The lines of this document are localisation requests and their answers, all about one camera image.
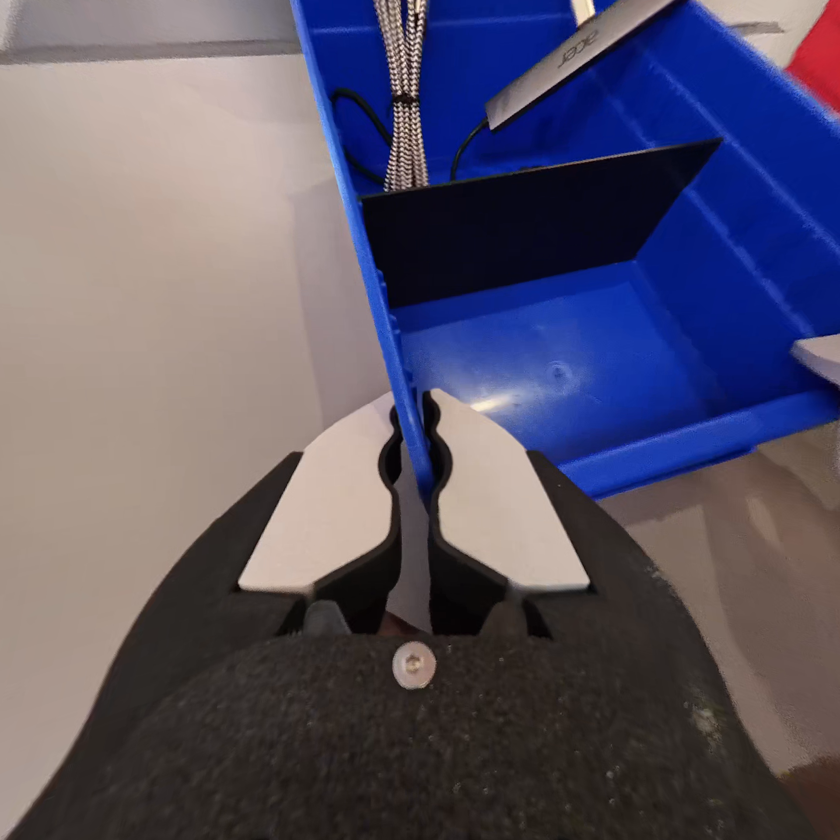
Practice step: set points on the red storage bin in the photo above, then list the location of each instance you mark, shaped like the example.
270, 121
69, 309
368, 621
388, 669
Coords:
820, 59

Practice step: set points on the grey USB hub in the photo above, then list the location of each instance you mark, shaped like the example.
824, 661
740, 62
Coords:
571, 59

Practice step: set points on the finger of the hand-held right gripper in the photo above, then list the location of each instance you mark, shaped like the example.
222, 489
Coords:
823, 358

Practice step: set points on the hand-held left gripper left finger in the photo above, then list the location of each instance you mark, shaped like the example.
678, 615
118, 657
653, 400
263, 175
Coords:
328, 518

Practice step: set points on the blue storage bin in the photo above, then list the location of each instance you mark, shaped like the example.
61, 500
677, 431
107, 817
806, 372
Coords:
590, 367

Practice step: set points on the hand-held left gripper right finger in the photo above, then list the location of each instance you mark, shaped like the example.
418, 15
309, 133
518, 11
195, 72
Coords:
505, 518

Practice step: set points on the black bin divider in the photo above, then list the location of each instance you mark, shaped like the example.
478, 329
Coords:
525, 223

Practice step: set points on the grey desk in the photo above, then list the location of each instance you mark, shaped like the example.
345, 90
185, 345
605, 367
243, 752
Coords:
164, 262

